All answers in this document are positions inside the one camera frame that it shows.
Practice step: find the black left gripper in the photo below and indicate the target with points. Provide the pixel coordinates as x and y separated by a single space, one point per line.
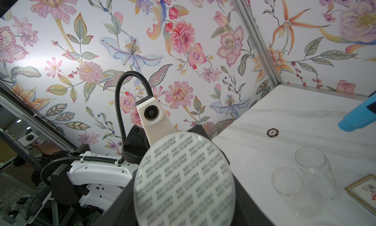
164 148

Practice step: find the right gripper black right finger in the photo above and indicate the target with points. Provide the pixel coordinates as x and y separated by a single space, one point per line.
247 212

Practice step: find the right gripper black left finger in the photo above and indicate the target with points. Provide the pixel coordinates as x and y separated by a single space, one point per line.
121 213

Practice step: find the red lidded plastic jar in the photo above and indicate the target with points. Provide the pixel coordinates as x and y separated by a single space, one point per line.
294 193

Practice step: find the clear jar with candies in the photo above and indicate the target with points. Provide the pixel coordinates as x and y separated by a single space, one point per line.
317 172

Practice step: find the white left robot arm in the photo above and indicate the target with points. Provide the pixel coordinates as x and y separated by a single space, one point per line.
91 179

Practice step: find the playing card box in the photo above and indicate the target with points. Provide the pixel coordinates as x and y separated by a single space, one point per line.
364 192

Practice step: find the blue microphone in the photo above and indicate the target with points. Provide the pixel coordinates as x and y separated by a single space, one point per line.
362 116

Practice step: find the aluminium frame post left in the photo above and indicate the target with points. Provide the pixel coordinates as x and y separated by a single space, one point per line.
264 58

